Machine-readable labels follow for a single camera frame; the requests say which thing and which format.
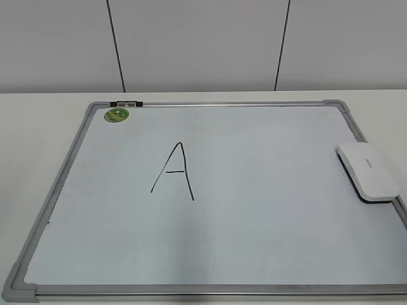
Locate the green round magnet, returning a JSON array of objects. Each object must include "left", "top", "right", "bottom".
[{"left": 104, "top": 108, "right": 129, "bottom": 123}]

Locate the black silver board clip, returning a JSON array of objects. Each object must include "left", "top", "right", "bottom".
[{"left": 109, "top": 100, "right": 144, "bottom": 107}]

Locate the white magnetic whiteboard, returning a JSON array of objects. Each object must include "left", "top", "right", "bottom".
[{"left": 2, "top": 100, "right": 406, "bottom": 302}]

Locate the white whiteboard eraser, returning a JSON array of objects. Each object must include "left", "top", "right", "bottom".
[{"left": 337, "top": 142, "right": 399, "bottom": 203}]

